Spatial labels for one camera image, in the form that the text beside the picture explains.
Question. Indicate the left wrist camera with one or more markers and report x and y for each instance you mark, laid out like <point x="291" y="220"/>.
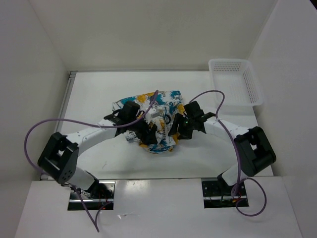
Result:
<point x="151" y="114"/>

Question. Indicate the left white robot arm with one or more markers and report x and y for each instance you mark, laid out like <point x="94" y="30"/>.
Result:
<point x="60" y="155"/>

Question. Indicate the white perforated plastic basket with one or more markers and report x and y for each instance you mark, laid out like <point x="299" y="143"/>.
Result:
<point x="237" y="80"/>

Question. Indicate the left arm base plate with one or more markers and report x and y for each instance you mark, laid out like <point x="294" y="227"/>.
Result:
<point x="102" y="198"/>

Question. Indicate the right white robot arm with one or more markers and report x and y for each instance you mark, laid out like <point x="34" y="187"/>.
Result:
<point x="252" y="146"/>

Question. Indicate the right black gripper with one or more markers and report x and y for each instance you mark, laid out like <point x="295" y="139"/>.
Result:
<point x="184" y="135"/>

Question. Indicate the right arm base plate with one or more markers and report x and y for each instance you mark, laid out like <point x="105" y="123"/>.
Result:
<point x="217" y="195"/>

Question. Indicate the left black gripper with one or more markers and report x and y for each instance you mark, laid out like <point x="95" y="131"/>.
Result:
<point x="143" y="136"/>

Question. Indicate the colourful printed shorts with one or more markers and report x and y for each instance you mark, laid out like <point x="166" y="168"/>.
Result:
<point x="168" y="103"/>

